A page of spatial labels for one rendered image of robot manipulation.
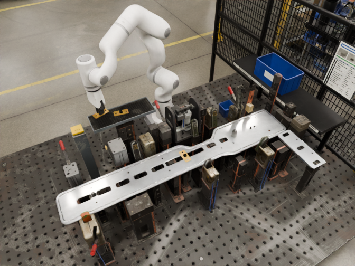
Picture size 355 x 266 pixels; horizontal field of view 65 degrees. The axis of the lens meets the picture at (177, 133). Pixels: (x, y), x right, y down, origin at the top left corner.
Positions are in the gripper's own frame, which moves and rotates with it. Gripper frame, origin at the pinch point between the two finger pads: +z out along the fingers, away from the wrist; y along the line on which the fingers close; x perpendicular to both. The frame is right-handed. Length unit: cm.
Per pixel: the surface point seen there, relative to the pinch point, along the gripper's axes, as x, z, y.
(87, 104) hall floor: 52, 124, -156
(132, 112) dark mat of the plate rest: 16.1, 8.2, 6.4
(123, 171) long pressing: -7.4, 24.1, 25.5
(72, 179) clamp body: -30.4, 21.2, 12.8
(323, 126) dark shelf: 99, 21, 85
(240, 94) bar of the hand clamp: 74, 8, 39
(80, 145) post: -16.4, 17.3, -1.7
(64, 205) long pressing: -41, 24, 21
